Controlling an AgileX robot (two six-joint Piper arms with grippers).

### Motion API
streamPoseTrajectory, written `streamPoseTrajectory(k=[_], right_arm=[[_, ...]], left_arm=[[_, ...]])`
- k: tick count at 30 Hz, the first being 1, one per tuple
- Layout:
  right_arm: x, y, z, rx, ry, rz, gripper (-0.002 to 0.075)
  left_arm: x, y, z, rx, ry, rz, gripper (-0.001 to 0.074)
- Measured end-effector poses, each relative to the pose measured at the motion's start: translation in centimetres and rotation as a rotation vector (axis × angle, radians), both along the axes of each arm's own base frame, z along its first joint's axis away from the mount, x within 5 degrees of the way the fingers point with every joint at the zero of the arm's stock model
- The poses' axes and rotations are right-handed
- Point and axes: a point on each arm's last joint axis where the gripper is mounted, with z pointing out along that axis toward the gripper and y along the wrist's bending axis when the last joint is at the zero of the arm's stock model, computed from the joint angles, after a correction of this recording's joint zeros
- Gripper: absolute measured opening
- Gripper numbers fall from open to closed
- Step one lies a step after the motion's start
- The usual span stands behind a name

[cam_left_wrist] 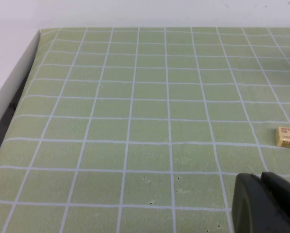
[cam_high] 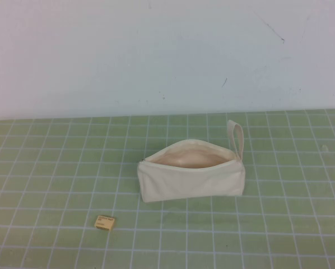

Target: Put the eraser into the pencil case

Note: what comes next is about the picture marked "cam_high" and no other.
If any small beige eraser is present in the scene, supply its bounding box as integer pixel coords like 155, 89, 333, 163
94, 215, 115, 233

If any green grid cutting mat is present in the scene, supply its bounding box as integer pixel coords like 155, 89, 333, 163
0, 108, 335, 269

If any cream canvas pencil case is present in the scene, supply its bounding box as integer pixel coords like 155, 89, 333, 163
136, 119, 246, 203

